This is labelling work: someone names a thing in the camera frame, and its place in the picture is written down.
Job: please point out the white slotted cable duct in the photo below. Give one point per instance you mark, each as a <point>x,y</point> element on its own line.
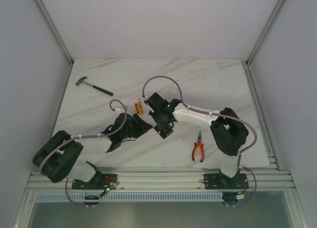
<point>55,197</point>

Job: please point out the black fuse box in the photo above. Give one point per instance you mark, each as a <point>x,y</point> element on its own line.
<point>164,132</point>

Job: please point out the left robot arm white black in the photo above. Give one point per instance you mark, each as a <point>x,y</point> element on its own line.
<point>58,156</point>

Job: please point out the claw hammer black handle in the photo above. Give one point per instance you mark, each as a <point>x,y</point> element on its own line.
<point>82,80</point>

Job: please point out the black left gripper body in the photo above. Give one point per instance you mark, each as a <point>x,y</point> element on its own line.
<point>138,125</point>

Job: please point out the orange terminal block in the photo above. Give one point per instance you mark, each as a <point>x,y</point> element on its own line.
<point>139,107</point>

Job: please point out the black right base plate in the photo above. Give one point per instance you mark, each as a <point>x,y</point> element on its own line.
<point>218,181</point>

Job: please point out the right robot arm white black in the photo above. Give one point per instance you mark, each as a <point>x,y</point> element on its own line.
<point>228,131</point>

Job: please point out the aluminium rail frame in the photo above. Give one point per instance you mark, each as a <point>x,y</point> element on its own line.
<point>190,179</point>

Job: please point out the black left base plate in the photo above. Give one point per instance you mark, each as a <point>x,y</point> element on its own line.
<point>98,182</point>

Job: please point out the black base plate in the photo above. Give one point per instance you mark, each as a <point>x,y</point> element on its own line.
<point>98,182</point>
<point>218,181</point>

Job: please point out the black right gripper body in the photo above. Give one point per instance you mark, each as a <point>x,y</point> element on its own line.
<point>158,120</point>

